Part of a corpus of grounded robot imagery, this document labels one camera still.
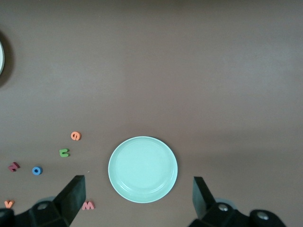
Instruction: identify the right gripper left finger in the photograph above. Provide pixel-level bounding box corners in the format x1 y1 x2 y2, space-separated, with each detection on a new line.
0 175 86 227

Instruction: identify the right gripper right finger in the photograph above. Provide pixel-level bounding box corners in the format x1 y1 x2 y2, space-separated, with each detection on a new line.
188 176 287 227

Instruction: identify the pink foam letter w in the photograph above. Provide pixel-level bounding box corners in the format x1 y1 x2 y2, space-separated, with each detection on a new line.
81 201 96 211

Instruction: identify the light green plate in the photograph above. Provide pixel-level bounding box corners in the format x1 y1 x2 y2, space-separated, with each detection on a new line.
107 136 178 204

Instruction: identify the dark red foam letter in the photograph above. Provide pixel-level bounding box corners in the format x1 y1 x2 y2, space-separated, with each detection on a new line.
8 162 21 173

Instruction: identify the brown table cover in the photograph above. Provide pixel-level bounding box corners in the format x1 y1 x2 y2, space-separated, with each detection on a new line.
0 0 303 227

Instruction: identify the beige plate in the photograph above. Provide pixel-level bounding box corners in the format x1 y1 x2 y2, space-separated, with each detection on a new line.
0 40 5 74

